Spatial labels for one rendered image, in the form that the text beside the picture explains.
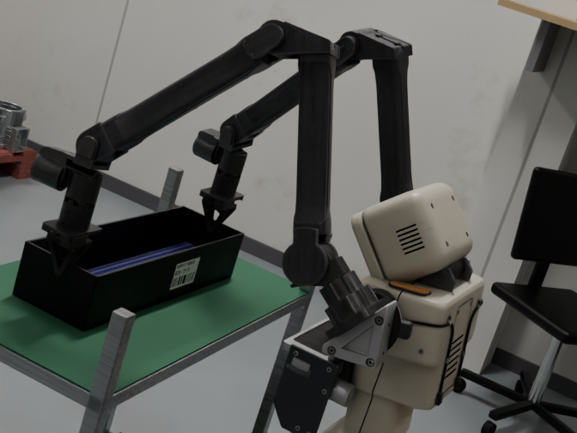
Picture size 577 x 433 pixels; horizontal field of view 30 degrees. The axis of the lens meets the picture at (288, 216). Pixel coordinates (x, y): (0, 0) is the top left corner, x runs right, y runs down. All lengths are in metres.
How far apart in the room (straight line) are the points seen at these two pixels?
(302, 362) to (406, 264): 0.27
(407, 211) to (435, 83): 3.46
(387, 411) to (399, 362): 0.10
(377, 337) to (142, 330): 0.52
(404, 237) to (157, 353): 0.51
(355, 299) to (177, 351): 0.42
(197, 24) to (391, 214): 4.01
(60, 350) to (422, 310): 0.64
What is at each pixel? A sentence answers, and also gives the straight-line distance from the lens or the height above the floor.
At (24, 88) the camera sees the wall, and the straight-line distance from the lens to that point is 6.45.
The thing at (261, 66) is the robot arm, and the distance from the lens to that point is 1.86.
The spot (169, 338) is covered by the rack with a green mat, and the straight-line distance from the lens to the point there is 2.10.
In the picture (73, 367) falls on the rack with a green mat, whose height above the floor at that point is 0.95.
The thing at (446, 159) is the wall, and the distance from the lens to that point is 5.32.
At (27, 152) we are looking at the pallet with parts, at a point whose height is 0.15.
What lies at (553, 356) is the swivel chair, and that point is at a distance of 4.76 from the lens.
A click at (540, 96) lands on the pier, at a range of 4.94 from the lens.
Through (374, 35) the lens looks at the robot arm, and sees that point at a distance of 2.19.
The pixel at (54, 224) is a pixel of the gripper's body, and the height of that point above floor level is 1.13.
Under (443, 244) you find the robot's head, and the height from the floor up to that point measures 1.32.
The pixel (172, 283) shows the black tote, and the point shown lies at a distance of 2.25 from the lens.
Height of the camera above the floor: 1.79
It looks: 16 degrees down
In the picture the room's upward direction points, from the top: 18 degrees clockwise
